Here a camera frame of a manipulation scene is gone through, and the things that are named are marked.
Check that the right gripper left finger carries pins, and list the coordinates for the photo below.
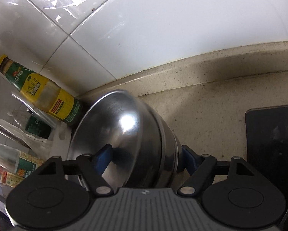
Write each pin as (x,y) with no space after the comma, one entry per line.
(92,166)

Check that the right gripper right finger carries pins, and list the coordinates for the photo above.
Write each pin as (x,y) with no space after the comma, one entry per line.
(201,171)

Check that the large steel bowl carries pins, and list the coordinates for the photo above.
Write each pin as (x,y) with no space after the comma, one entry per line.
(113,119)

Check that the clear plastic bag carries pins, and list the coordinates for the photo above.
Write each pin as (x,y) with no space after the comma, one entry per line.
(41,147)

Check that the green label fish sauce bottle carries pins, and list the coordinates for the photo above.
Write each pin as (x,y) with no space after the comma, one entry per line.
(30,124)

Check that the black gas stove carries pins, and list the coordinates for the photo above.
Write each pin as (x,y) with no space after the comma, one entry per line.
(267,147)

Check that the yellow label vinegar bottle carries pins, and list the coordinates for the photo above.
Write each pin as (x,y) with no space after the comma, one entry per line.
(16,165)

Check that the yellow cap cooking wine bottle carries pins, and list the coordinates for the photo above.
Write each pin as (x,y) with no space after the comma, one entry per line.
(42,92)

